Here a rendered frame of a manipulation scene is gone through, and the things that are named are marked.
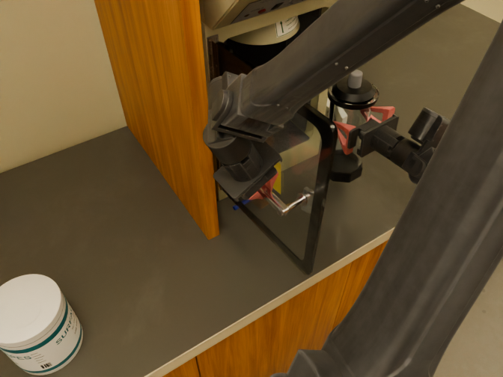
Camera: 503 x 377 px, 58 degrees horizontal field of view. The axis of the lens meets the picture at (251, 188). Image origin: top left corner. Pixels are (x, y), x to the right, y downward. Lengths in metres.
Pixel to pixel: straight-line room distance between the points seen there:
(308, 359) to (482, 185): 0.16
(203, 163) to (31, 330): 0.41
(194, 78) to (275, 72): 0.26
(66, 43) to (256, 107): 0.78
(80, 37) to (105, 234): 0.49
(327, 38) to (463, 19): 1.62
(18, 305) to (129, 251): 0.29
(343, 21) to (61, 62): 0.94
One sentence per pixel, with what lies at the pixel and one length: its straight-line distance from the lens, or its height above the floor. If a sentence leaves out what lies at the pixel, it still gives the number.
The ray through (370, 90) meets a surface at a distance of 1.00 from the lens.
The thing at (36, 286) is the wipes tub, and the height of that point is 1.09.
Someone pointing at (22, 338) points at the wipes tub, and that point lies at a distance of 0.87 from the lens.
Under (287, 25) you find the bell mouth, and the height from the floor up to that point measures 1.34.
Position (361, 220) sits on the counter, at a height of 0.94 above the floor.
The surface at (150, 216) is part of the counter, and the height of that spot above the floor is 0.94.
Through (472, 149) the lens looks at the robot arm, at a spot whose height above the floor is 1.63.
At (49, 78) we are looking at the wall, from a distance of 1.28.
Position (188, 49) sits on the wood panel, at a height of 1.43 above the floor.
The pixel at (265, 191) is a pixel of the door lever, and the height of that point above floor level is 1.21.
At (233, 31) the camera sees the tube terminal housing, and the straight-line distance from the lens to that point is 0.88.
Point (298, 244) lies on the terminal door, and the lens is 0.90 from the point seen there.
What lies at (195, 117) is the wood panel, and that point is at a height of 1.30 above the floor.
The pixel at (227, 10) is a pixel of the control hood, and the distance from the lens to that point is 0.75.
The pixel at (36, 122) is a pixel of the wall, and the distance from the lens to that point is 1.34.
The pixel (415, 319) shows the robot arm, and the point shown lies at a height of 1.55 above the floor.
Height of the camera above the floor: 1.80
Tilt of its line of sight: 48 degrees down
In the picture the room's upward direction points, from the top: straight up
